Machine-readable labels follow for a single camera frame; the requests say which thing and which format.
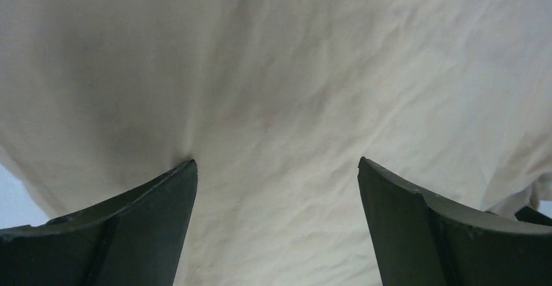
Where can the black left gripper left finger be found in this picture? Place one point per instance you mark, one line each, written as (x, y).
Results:
(135, 238)

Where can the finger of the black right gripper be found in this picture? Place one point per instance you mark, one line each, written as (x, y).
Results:
(529, 215)

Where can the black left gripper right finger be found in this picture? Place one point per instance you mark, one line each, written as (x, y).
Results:
(422, 238)

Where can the beige t shirt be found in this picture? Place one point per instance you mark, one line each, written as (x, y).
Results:
(276, 101)

